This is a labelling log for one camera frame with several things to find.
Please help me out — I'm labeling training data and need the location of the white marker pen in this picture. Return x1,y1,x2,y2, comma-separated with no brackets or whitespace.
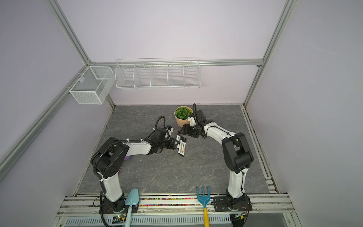
179,137,185,156
178,136,183,155
176,131,181,146
181,138,187,157

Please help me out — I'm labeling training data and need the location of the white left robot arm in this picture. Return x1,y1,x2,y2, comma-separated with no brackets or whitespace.
90,116,176,213

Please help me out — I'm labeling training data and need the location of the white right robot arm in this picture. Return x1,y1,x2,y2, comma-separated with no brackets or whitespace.
181,105,254,212

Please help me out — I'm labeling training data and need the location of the green artificial plant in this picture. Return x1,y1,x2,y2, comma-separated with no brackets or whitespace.
175,107,192,120

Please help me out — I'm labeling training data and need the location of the pink faceted plant pot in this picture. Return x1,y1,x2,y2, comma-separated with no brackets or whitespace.
175,106,193,128

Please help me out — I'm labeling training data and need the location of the teal garden trowel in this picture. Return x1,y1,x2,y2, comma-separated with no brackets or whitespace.
124,188,139,227

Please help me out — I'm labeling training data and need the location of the white mesh basket small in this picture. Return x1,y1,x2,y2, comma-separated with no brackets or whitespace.
70,66,115,105

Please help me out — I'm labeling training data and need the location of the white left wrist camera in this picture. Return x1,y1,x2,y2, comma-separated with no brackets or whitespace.
166,125,174,136

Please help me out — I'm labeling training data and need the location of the blue garden fork yellow handle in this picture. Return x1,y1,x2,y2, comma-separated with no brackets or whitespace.
196,186,211,227

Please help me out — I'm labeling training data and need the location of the white wire basket long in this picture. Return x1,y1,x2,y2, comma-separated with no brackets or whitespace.
115,58,201,89

